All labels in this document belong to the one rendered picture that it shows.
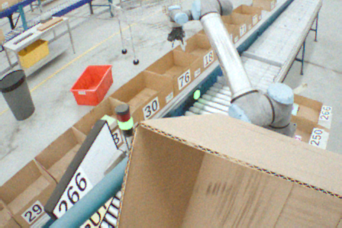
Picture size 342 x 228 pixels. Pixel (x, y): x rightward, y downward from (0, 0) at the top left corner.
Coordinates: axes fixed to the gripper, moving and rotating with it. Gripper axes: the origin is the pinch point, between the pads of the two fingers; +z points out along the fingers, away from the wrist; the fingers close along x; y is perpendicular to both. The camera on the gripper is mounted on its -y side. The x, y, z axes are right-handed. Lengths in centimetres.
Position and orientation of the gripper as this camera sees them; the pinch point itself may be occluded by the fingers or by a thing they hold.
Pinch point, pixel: (177, 49)
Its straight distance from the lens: 236.0
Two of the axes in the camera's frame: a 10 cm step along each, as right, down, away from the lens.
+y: 5.9, -5.3, 6.1
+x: -8.0, -2.8, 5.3
